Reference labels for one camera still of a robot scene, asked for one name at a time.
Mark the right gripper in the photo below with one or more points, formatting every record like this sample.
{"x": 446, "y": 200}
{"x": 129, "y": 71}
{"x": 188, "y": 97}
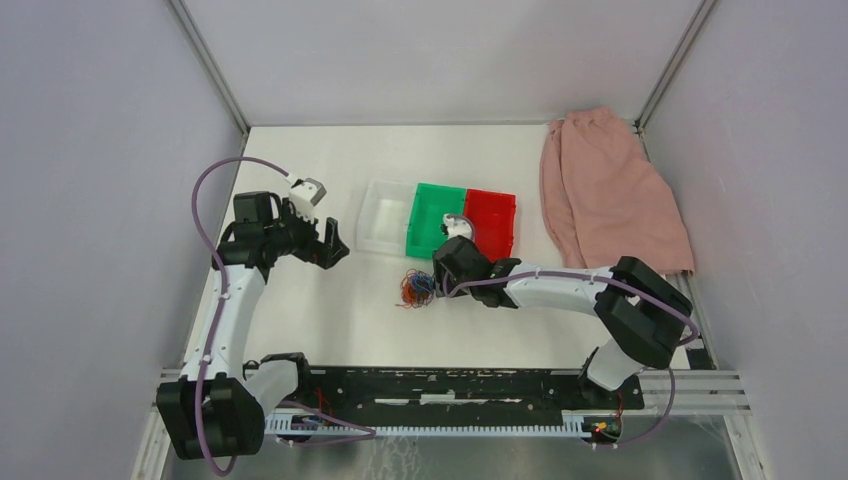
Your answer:
{"x": 439, "y": 282}

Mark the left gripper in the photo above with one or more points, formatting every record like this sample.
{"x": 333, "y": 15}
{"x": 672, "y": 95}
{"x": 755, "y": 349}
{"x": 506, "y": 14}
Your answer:
{"x": 323, "y": 254}

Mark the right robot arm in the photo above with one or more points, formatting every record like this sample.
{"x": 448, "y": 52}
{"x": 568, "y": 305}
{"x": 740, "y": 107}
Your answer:
{"x": 646, "y": 317}

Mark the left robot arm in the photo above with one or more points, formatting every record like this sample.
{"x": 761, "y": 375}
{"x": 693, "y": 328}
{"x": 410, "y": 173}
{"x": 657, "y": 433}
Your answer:
{"x": 214, "y": 409}

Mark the clear plastic bin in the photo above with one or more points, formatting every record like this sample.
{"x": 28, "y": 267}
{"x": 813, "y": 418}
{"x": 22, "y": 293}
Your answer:
{"x": 384, "y": 217}

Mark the green plastic bin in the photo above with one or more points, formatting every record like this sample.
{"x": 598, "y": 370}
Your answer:
{"x": 431, "y": 202}

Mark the red plastic bin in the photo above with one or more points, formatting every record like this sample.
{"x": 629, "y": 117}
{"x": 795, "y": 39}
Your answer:
{"x": 492, "y": 215}

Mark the pink cloth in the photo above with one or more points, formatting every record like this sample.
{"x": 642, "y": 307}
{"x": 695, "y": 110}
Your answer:
{"x": 602, "y": 199}

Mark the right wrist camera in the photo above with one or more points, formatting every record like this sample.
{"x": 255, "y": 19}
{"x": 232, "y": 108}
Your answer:
{"x": 455, "y": 225}

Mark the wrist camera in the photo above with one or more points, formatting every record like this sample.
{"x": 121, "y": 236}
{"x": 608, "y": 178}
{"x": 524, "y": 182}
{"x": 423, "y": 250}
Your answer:
{"x": 305, "y": 195}
{"x": 455, "y": 225}

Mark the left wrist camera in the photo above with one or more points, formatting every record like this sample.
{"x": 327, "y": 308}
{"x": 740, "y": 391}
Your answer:
{"x": 305, "y": 195}

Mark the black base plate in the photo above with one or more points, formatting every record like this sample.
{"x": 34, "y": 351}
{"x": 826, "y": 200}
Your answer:
{"x": 444, "y": 397}

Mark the white slotted cable duct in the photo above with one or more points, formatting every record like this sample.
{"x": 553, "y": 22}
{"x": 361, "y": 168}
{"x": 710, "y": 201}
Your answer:
{"x": 291, "y": 424}

